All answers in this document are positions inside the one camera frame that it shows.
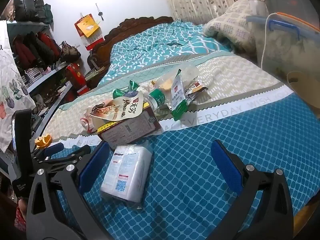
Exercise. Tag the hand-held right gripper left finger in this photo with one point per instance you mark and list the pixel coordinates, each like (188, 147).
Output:
(96, 165)

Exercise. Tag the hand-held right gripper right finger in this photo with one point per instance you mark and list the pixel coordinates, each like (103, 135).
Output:
(225, 165)

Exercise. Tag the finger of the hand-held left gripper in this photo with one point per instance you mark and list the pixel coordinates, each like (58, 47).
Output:
(53, 148)
(67, 158)

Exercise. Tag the white tissue packet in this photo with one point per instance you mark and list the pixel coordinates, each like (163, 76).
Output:
(128, 172)

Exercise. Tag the brown yellow spice box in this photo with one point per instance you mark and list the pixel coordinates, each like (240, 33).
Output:
(130, 130)

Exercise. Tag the clear plastic bottle green label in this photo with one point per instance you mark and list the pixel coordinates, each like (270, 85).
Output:
(156, 98)

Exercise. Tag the orange peel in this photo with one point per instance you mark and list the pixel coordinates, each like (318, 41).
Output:
(165, 83)
(43, 140)

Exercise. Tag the beige trash basket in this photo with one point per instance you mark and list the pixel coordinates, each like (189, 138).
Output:
(305, 92)

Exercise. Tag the person's left hand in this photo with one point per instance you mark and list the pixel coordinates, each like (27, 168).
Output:
(22, 206)

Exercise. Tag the teal beige patterned bedspread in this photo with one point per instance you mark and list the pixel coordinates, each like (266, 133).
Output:
(200, 180)

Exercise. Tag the red white crushed can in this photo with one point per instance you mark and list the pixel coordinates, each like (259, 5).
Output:
(87, 124)

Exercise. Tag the beige snack pouch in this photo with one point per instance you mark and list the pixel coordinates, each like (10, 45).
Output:
(117, 107)

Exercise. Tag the white floral cloth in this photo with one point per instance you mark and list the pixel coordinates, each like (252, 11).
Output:
(11, 85)

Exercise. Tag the metal shelf rack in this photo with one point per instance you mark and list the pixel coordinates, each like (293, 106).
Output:
(42, 77)

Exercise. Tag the red gift box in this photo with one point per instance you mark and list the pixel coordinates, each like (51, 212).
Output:
(77, 80)

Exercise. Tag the brown snack wrapper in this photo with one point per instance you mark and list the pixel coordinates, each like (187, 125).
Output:
(196, 87)

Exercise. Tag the green white snack packet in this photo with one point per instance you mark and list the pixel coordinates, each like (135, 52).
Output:
(178, 96)

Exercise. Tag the green crushed can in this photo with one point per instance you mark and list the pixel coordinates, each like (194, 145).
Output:
(132, 86)

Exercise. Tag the brown handbag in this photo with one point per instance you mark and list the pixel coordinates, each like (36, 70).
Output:
(68, 52)

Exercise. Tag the clear plastic bag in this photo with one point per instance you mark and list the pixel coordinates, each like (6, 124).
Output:
(190, 72)

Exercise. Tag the hanging dark red clothes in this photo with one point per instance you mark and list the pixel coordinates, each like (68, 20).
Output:
(35, 47)

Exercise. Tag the carved wooden headboard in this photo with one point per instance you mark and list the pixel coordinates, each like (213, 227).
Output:
(110, 42)

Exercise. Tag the teal white patterned duvet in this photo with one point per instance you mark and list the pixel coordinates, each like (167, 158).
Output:
(155, 45)

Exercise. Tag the dark green bag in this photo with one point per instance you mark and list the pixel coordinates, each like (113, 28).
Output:
(45, 11)

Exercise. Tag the grey patterned pillow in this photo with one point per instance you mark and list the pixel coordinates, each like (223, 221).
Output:
(232, 22)

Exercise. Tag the black bags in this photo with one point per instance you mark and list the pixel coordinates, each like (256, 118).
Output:
(23, 3)

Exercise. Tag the red yellow wall calendar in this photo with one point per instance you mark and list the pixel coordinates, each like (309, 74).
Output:
(87, 28)

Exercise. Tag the hanging wall ornament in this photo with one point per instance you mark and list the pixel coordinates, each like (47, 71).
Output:
(100, 13)

